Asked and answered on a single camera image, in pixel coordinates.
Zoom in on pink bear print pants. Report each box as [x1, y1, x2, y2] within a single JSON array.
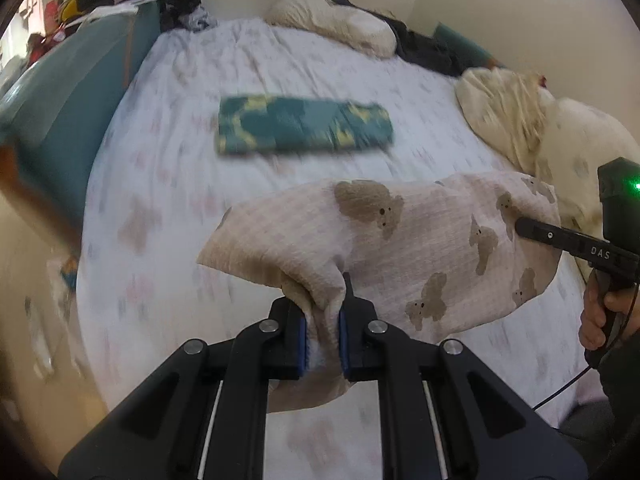
[[198, 171, 560, 412]]

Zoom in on dark clothes by wall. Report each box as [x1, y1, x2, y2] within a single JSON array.
[[364, 9, 504, 77]]

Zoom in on person right hand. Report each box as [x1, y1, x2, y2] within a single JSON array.
[[578, 271, 639, 351]]

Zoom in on white pillow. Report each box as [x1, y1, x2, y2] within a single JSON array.
[[264, 0, 397, 58]]

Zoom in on white floral bed sheet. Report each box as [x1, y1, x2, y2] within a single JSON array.
[[77, 18, 586, 479]]

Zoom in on black cable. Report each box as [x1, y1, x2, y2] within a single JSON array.
[[530, 284, 640, 411]]

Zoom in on folded green patterned cloth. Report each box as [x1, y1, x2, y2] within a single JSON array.
[[215, 94, 394, 155]]

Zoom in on cream rumpled blanket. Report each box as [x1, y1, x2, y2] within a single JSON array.
[[454, 68, 639, 237]]

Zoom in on teal bed footboard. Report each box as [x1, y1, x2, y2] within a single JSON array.
[[1, 2, 160, 231]]

